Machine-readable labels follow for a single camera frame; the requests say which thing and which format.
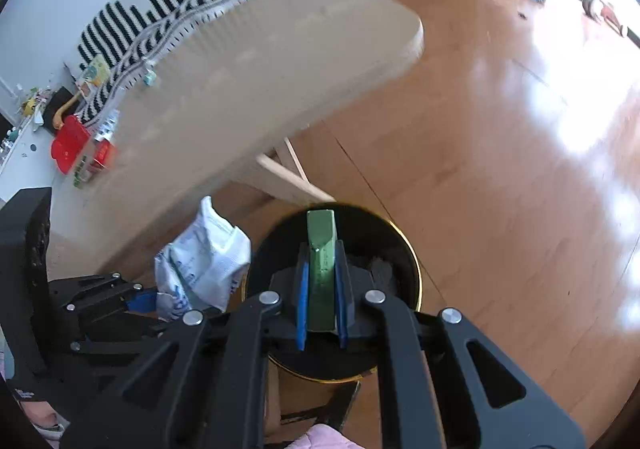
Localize red plastic stool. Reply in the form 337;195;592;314
51;115;94;175

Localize pink quilted cloth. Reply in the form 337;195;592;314
290;423;367;449

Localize black box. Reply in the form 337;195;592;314
42;86;77;136

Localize yellow green picture book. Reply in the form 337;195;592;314
77;54;112;98

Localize white blue plastic bag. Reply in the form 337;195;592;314
154;196;252;323

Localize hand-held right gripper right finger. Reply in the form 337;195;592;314
335;241;587;449

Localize black bin with gold rim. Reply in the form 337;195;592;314
241;201;424;383

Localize pale wooden table legs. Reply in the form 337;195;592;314
255;136;337;206

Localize toy tricycle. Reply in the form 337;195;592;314
581;0;629;38

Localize red cigarette box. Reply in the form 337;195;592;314
92;141;117;170

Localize white cabinet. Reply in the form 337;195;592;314
0;79;66;202

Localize green long box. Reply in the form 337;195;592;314
306;210;337;333

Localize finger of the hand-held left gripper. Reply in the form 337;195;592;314
64;273;159;316
70;320;177;356

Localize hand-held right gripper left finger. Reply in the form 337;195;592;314
60;244;311;449

